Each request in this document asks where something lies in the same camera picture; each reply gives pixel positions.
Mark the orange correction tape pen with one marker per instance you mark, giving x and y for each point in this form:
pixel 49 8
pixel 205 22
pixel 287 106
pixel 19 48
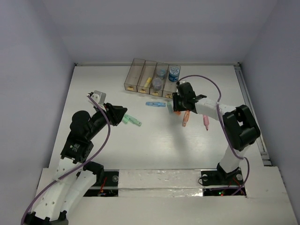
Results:
pixel 185 118

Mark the yellow highlighter marker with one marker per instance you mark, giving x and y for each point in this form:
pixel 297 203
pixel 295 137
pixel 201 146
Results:
pixel 148 82

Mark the smoked drawer box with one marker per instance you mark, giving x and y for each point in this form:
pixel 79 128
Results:
pixel 133 75
pixel 169 86
pixel 147 71
pixel 154 92

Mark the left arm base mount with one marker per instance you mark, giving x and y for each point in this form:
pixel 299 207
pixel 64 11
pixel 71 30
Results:
pixel 106 184

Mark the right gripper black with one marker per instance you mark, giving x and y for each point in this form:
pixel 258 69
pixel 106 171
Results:
pixel 176 107

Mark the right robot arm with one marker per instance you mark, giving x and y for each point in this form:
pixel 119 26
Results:
pixel 237 122

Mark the green correction tape pen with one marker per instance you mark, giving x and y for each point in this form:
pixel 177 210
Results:
pixel 127 118

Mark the clear jar purple clips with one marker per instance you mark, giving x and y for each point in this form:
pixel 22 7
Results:
pixel 157 83

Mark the green highlighter marker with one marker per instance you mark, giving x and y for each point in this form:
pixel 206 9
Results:
pixel 170 107

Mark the clear jar colourful clips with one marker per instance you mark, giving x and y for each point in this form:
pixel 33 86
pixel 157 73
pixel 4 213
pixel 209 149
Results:
pixel 161 73

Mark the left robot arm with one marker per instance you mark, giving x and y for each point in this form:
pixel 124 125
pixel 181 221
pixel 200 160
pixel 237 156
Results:
pixel 76 171

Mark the pink highlighter marker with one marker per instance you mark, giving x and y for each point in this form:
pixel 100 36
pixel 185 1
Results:
pixel 206 122

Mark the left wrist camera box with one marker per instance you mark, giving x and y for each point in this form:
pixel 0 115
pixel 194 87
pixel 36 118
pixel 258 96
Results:
pixel 98 97

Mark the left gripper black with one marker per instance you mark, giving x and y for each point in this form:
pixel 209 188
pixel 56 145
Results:
pixel 112 114

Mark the blue round clip jar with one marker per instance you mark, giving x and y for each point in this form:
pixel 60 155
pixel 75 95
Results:
pixel 174 73

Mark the blue correction tape pen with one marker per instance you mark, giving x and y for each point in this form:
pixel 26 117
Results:
pixel 155 104

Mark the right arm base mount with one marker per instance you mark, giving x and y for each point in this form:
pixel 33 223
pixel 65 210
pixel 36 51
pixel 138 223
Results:
pixel 217 182

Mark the silver foil front rail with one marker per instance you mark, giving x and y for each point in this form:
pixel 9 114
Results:
pixel 160 183

